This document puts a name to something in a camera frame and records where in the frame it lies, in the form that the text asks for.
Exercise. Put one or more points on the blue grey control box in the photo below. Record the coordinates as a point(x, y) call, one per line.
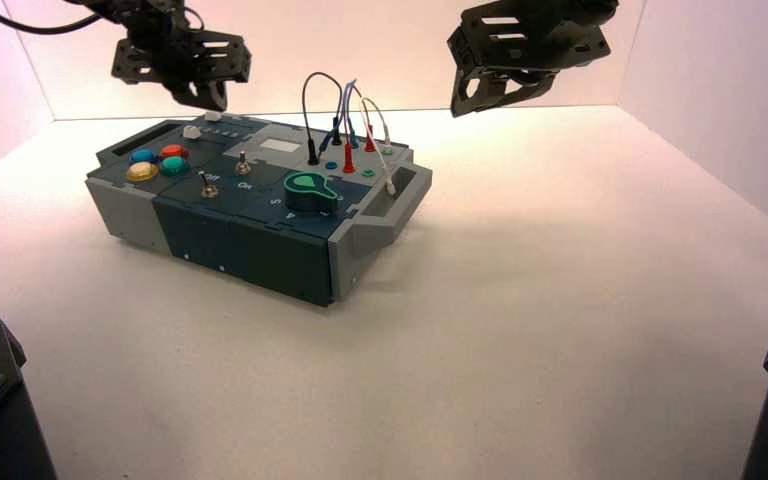
point(245, 245)

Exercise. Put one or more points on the yellow push button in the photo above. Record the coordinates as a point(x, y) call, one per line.
point(141, 173)

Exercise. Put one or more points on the white slider knob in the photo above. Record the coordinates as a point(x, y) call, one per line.
point(191, 132)
point(212, 116)

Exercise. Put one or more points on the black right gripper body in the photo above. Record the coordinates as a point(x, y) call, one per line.
point(543, 33)

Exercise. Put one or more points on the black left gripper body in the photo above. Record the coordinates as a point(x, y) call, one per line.
point(152, 63)

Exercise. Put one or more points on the red push button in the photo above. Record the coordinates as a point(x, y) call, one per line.
point(174, 151)

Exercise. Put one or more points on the teal push button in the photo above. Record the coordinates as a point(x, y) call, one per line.
point(174, 166)

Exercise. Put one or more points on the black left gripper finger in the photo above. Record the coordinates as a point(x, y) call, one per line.
point(188, 96)
point(217, 96)

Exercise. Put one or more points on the blue push button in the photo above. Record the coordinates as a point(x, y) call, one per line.
point(143, 157)

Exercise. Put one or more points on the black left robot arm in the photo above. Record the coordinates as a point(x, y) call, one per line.
point(145, 16)

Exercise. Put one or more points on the green rotary knob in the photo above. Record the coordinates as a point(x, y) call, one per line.
point(304, 193)

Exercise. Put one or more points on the metal toggle switch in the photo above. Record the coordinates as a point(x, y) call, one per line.
point(242, 164)
point(209, 189)

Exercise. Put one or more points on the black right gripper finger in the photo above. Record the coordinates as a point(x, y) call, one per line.
point(530, 83)
point(486, 83)

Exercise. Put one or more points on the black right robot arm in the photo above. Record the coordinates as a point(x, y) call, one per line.
point(599, 5)

